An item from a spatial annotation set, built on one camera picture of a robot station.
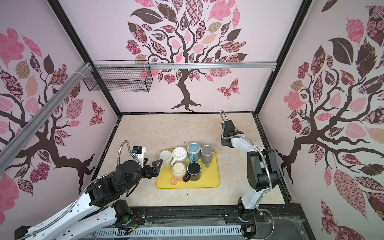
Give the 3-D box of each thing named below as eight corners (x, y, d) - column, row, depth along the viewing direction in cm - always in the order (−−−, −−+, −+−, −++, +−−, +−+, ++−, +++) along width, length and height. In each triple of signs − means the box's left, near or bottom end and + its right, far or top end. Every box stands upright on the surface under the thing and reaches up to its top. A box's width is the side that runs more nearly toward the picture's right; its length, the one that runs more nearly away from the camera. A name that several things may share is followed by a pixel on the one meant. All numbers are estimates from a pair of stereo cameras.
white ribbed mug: (173, 168, 92) (171, 161, 85) (174, 153, 99) (172, 146, 92) (186, 168, 92) (186, 161, 85) (187, 153, 99) (186, 146, 92)
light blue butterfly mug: (187, 166, 93) (186, 157, 84) (188, 151, 100) (187, 142, 91) (200, 166, 93) (200, 157, 84) (200, 151, 100) (200, 142, 91)
